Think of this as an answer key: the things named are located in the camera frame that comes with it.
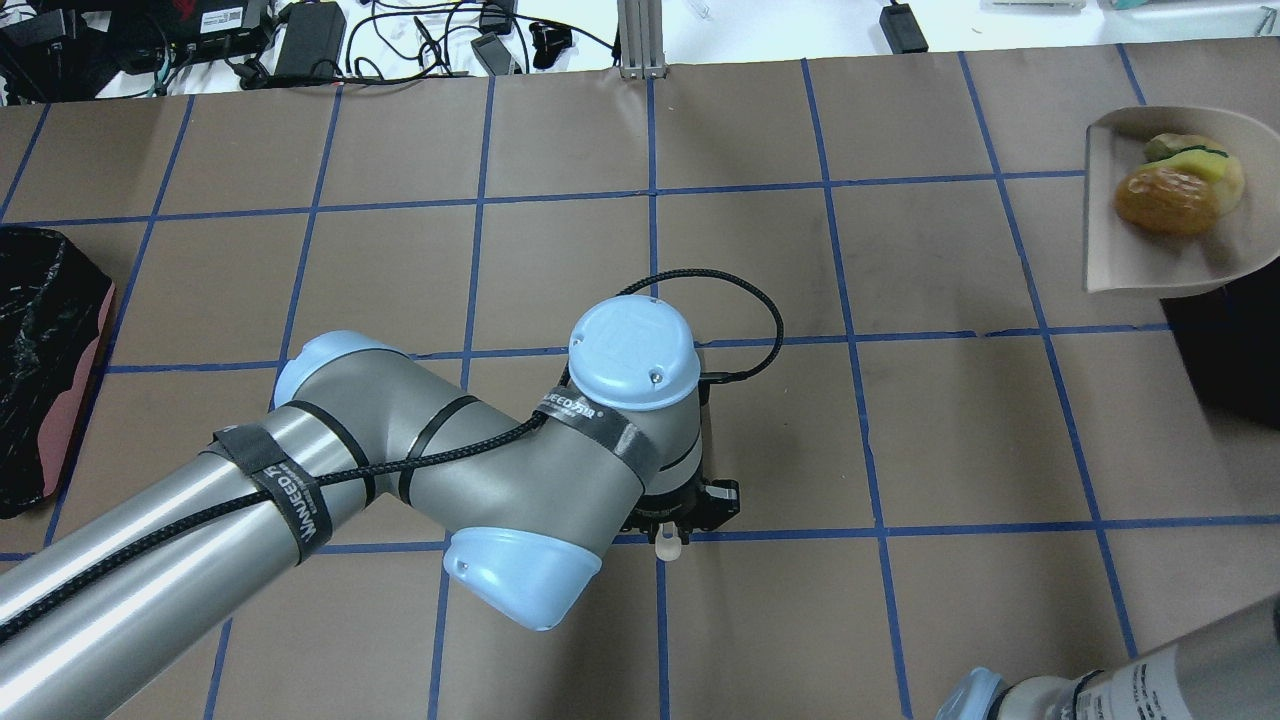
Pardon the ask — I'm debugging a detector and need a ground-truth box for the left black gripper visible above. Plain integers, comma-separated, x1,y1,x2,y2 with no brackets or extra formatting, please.
620,400,741,546

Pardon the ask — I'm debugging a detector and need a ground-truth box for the white dustpan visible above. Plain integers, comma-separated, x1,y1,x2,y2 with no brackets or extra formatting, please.
1083,106,1279,299

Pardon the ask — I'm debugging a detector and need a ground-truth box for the brown potato trash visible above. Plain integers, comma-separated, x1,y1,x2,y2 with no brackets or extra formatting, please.
1112,167,1219,236

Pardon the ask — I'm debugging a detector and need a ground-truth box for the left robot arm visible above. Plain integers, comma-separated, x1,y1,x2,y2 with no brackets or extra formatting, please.
3,295,703,719

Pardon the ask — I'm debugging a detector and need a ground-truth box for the black power adapter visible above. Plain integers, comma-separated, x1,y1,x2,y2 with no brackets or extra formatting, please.
271,1,346,87

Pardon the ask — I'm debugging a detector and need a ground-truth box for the aluminium frame post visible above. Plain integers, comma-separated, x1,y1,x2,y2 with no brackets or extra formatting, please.
617,0,668,79

